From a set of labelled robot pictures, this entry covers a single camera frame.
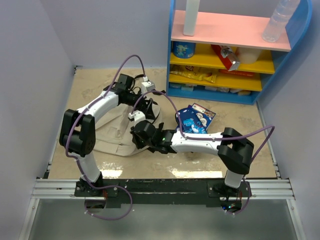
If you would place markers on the aluminium rail frame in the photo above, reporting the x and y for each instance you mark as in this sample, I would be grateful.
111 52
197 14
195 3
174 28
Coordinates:
163 209

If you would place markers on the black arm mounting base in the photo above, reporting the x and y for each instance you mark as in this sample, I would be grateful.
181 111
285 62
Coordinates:
210 192

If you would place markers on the blue pencil case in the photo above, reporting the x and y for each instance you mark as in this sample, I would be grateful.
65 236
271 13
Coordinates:
190 123

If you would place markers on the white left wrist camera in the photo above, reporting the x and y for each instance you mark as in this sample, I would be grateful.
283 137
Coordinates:
147 86

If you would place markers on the red flat box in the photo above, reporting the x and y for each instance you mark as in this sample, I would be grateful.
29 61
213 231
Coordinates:
237 73

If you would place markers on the yellow chips bag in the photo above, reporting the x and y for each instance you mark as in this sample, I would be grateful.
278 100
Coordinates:
194 72

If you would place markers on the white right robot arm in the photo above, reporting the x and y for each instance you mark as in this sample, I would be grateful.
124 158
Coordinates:
230 146

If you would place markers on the white tall bottle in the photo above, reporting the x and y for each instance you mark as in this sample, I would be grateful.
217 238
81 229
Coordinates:
191 14

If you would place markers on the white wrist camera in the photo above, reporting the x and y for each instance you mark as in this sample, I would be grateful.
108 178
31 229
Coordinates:
136 116
147 86

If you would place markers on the red snack carton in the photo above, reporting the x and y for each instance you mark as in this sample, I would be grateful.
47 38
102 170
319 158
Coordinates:
226 55

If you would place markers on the beige canvas backpack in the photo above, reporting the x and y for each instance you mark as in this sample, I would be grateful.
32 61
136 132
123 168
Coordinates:
113 133

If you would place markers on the clear plastic water bottle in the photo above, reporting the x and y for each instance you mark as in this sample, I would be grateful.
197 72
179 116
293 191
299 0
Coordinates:
279 19

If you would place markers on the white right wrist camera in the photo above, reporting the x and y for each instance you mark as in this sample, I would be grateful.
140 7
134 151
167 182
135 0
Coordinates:
136 116

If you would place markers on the white cup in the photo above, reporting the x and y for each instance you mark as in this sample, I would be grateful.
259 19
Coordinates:
248 55

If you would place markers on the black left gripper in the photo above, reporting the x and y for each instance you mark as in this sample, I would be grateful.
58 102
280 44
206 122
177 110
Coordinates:
147 108

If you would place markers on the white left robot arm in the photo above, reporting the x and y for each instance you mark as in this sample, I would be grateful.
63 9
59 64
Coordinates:
78 130

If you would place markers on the blue round can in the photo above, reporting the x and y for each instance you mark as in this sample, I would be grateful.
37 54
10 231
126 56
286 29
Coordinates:
183 50

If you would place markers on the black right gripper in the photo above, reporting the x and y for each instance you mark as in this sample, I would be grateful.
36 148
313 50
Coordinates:
138 144

